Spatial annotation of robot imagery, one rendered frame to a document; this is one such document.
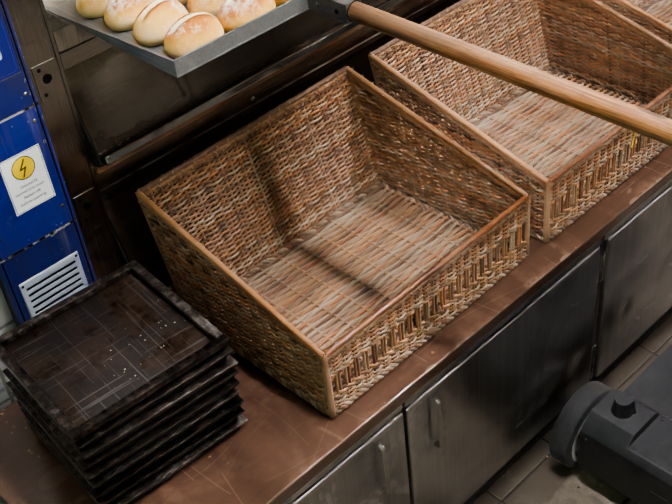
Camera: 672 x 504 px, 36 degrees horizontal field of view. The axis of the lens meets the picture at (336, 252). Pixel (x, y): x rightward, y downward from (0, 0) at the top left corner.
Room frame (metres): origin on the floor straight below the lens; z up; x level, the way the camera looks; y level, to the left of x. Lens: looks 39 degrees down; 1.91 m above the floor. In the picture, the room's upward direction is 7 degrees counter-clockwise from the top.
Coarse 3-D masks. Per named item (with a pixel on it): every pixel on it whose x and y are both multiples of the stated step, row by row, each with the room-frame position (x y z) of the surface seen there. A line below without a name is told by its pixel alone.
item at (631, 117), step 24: (384, 24) 1.37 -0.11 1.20; (408, 24) 1.34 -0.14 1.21; (432, 48) 1.29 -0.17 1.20; (456, 48) 1.26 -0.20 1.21; (480, 48) 1.25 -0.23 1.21; (504, 72) 1.19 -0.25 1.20; (528, 72) 1.17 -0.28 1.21; (552, 96) 1.13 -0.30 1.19; (576, 96) 1.11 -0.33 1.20; (600, 96) 1.09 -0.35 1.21; (624, 120) 1.05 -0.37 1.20; (648, 120) 1.03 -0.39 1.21
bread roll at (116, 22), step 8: (112, 0) 1.51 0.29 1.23; (120, 0) 1.50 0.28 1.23; (128, 0) 1.50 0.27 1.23; (136, 0) 1.51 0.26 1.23; (144, 0) 1.51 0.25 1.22; (152, 0) 1.52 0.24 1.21; (112, 8) 1.50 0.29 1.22; (120, 8) 1.49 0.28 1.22; (128, 8) 1.50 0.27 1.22; (136, 8) 1.50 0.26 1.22; (104, 16) 1.50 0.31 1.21; (112, 16) 1.49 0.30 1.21; (120, 16) 1.49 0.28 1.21; (128, 16) 1.49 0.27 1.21; (136, 16) 1.49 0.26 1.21; (112, 24) 1.49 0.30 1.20; (120, 24) 1.48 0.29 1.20; (128, 24) 1.49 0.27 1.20
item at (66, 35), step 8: (48, 16) 1.59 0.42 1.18; (56, 16) 1.58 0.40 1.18; (56, 24) 1.56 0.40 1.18; (64, 24) 1.55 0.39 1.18; (72, 24) 1.55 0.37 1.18; (56, 32) 1.53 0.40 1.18; (64, 32) 1.54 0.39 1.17; (72, 32) 1.55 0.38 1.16; (80, 32) 1.56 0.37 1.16; (88, 32) 1.57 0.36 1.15; (56, 40) 1.53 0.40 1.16; (64, 40) 1.54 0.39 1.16; (72, 40) 1.55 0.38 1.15; (80, 40) 1.56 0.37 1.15; (64, 48) 1.54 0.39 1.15
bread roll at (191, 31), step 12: (192, 12) 1.42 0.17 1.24; (204, 12) 1.43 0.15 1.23; (180, 24) 1.39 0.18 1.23; (192, 24) 1.39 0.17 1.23; (204, 24) 1.40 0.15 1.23; (216, 24) 1.41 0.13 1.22; (168, 36) 1.38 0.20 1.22; (180, 36) 1.38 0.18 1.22; (192, 36) 1.38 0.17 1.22; (204, 36) 1.38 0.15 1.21; (216, 36) 1.40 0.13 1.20; (168, 48) 1.37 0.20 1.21; (180, 48) 1.37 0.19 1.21; (192, 48) 1.37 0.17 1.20
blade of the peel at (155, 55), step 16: (304, 0) 1.49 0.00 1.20; (64, 16) 1.57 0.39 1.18; (80, 16) 1.57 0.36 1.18; (272, 16) 1.45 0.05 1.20; (288, 16) 1.47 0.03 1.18; (96, 32) 1.49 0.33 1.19; (112, 32) 1.50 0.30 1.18; (128, 32) 1.49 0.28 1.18; (224, 32) 1.45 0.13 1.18; (240, 32) 1.41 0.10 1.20; (256, 32) 1.43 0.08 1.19; (128, 48) 1.42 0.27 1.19; (144, 48) 1.39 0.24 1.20; (160, 48) 1.42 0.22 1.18; (208, 48) 1.37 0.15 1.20; (224, 48) 1.39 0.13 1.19; (160, 64) 1.36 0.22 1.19; (176, 64) 1.33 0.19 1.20; (192, 64) 1.35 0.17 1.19
